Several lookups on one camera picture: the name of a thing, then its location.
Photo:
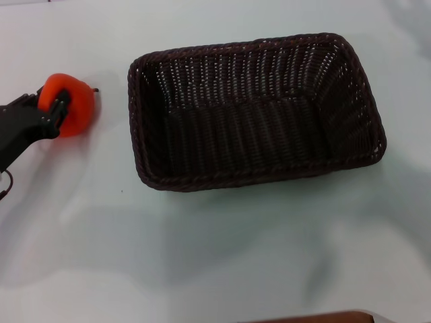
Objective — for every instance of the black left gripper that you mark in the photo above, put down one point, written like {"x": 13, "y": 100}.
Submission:
{"x": 23, "y": 128}

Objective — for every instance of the orange toy pear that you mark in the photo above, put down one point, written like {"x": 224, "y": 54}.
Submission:
{"x": 80, "y": 107}

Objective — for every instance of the dark brown woven basket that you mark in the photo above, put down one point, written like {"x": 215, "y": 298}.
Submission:
{"x": 249, "y": 134}

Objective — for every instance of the brown wooden edge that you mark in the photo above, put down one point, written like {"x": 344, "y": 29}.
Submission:
{"x": 320, "y": 318}

